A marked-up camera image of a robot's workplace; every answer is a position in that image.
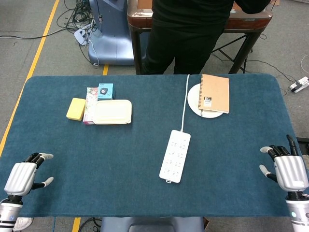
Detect white round plate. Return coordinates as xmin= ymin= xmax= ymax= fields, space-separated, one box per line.
xmin=187 ymin=83 xmax=227 ymax=119

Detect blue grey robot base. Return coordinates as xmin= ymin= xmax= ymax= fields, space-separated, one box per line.
xmin=100 ymin=217 xmax=205 ymax=232

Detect white floor power strip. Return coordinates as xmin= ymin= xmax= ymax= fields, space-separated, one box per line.
xmin=73 ymin=20 xmax=97 ymax=46

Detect white floor socket with plugs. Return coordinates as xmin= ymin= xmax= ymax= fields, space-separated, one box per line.
xmin=287 ymin=76 xmax=309 ymax=93

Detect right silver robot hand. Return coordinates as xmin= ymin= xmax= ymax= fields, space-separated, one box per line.
xmin=259 ymin=134 xmax=309 ymax=193

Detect dark teal table cloth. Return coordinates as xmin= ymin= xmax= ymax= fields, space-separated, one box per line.
xmin=0 ymin=73 xmax=304 ymax=218

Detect white rectangular lunch box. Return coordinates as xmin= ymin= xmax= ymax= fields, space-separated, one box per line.
xmin=92 ymin=99 xmax=133 ymax=126

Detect brown wooden table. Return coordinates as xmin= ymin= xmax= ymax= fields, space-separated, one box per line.
xmin=127 ymin=0 xmax=273 ymax=75

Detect blue grey machine base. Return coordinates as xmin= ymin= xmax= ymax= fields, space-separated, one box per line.
xmin=87 ymin=0 xmax=135 ymax=66

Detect tangled black floor cables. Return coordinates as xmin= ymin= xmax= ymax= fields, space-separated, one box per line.
xmin=56 ymin=0 xmax=97 ymax=32

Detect brown spiral notebook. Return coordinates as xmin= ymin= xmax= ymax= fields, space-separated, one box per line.
xmin=197 ymin=73 xmax=230 ymax=114

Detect floral pink tissue box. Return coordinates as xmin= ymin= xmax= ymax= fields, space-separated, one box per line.
xmin=83 ymin=87 xmax=99 ymax=126

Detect teal small product box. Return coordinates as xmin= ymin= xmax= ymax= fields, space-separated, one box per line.
xmin=97 ymin=83 xmax=114 ymax=102

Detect thin white cable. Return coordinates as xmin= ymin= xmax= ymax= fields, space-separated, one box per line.
xmin=180 ymin=74 xmax=191 ymax=132

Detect yellow sponge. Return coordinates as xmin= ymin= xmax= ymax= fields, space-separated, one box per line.
xmin=66 ymin=97 xmax=86 ymax=121

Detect person in black clothes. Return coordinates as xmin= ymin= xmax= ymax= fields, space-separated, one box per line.
xmin=141 ymin=0 xmax=271 ymax=75

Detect white sneaker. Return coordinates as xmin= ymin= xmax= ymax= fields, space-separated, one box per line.
xmin=13 ymin=217 xmax=34 ymax=232

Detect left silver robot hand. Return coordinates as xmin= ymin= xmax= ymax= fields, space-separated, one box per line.
xmin=4 ymin=152 xmax=54 ymax=197

